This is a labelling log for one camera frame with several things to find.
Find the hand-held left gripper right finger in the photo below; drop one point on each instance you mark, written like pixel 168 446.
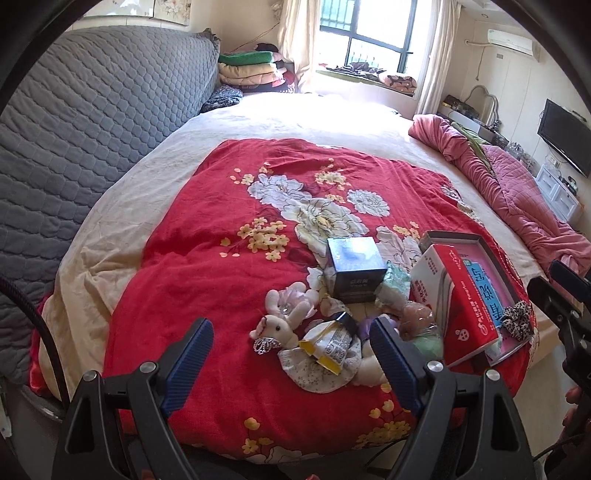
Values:
pixel 392 364

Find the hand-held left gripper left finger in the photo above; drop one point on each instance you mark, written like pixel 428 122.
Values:
pixel 189 362

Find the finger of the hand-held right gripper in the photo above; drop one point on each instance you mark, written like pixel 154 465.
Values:
pixel 565 274
pixel 551 300

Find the pink fluffy ball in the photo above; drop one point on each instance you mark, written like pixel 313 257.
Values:
pixel 418 318

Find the yellow snack packet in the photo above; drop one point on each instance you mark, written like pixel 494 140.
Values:
pixel 328 348

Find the white plush bunny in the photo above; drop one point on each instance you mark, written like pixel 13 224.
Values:
pixel 277 330

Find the grey shallow cardboard box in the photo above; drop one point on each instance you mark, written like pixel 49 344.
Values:
pixel 455 236

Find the light green soft packet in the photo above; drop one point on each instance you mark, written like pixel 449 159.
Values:
pixel 427 346

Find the person's right hand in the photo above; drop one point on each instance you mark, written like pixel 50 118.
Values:
pixel 572 406

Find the purple ribbon bow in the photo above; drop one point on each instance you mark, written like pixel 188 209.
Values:
pixel 396 328

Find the leopard print scrunchie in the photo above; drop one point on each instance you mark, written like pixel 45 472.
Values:
pixel 517 321

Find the pink and blue book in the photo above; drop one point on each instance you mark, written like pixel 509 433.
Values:
pixel 485 286

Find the green tissue packet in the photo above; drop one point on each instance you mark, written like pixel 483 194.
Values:
pixel 392 286

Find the red and white box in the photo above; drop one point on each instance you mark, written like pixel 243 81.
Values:
pixel 461 318

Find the pink quilt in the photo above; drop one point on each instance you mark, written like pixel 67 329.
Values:
pixel 521 203

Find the white cabinet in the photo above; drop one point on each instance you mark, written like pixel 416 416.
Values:
pixel 556 189

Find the dark blue box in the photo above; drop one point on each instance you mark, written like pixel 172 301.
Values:
pixel 353 272

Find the red floral blanket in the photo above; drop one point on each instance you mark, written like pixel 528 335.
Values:
pixel 207 240

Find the black television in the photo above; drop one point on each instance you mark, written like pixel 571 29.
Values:
pixel 563 134

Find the green cloth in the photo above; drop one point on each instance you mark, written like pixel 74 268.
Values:
pixel 467 134

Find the dark storage case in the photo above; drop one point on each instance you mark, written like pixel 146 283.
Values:
pixel 461 108

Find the white air conditioner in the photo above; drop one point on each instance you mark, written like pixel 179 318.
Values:
pixel 508 40

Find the patterned cushion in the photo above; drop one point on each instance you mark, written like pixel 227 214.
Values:
pixel 399 82

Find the cream curtain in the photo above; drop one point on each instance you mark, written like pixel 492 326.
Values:
pixel 298 41
pixel 436 55

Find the grey quilted headboard cover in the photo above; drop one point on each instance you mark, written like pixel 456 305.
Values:
pixel 92 115

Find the dark patterned pillow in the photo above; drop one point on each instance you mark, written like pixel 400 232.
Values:
pixel 224 97

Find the stack of folded blankets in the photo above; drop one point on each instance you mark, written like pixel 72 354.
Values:
pixel 249 74

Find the red patterned folded blanket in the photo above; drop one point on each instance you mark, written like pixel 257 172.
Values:
pixel 284 83

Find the green folded blanket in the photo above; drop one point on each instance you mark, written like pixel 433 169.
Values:
pixel 244 57

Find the window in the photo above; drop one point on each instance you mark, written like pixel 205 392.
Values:
pixel 369 23

